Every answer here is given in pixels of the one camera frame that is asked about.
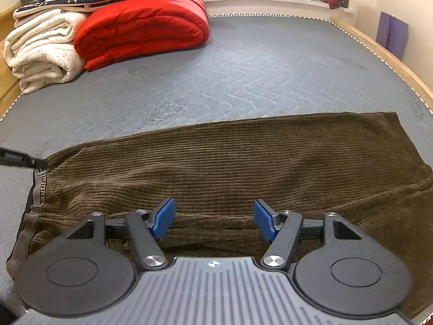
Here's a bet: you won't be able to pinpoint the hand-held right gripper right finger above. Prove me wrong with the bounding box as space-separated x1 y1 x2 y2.
254 199 366 272

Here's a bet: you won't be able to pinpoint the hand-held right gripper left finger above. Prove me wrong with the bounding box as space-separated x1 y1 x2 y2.
64 198 177 272

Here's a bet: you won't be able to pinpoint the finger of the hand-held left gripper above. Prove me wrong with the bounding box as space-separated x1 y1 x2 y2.
0 148 47 170

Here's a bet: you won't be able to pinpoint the brown corduroy pants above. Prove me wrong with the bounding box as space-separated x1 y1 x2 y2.
6 111 433 322

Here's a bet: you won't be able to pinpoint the cream fleece blanket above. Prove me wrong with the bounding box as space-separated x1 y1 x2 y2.
3 8 87 95

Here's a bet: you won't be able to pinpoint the grey quilted mattress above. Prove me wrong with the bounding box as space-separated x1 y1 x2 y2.
0 15 433 325

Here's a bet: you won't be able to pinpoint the dark star-print blanket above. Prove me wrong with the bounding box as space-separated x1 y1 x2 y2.
14 0 171 20

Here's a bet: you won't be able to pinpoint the red folded quilt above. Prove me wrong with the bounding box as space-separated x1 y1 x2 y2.
73 0 210 72

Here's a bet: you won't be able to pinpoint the white window sill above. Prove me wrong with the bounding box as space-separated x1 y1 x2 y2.
202 0 356 20

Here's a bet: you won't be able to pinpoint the purple rolled mat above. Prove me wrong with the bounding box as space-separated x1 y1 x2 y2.
376 11 409 60

